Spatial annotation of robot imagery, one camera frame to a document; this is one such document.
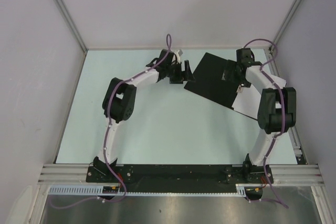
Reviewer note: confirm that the light blue slotted cable duct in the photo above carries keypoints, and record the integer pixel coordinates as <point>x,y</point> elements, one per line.
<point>80,190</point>

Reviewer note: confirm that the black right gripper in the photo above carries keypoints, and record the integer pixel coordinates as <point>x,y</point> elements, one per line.
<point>243,82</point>

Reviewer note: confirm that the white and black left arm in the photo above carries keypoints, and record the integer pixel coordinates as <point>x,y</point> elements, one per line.
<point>119,101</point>

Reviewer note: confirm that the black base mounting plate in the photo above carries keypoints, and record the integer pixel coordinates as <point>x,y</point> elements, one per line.
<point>183,179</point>

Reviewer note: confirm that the printed text paper sheet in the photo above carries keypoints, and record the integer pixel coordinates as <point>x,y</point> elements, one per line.
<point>248,100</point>

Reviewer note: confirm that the aluminium left corner post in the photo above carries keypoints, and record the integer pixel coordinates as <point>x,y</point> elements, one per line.
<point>60,4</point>

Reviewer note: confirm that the aluminium corner post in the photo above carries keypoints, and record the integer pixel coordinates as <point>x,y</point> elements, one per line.
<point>288,18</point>
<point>60,4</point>

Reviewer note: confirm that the aluminium right side rail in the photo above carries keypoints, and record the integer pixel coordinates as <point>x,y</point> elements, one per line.
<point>293,133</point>

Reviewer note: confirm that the aluminium front frame rail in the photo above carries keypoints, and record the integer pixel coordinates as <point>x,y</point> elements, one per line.
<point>284,175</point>

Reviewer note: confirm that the red and black file folder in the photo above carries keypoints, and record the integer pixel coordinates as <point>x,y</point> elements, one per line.
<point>209,81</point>

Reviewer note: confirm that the aluminium right corner post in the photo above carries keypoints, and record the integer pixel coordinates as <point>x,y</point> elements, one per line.
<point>288,18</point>

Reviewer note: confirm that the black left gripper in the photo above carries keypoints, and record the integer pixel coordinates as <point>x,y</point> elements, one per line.
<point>182,75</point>

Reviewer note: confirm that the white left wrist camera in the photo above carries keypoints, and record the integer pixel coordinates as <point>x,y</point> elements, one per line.
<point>177,55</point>

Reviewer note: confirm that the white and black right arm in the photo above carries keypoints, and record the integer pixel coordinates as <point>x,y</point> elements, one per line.
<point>276,112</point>

